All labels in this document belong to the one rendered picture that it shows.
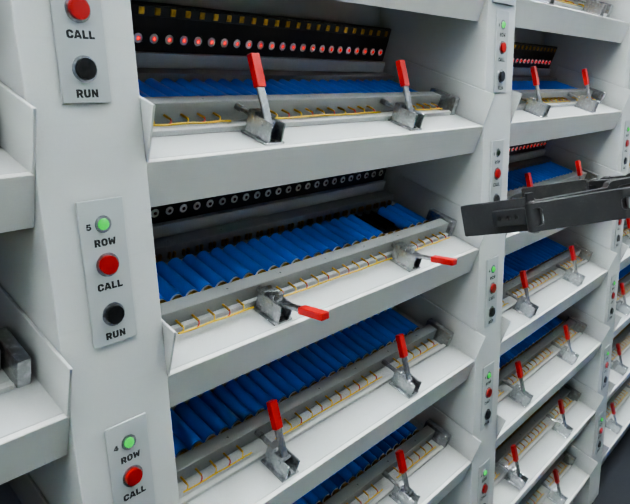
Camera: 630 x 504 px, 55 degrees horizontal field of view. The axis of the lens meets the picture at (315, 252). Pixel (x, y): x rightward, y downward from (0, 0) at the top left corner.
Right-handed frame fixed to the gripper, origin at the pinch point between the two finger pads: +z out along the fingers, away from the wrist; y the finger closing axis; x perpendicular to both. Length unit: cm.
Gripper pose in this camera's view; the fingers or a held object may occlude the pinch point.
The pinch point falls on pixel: (506, 209)
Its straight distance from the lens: 65.9
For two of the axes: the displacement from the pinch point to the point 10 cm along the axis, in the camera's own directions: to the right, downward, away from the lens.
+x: -1.8, -9.8, -1.0
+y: 6.7, -2.0, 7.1
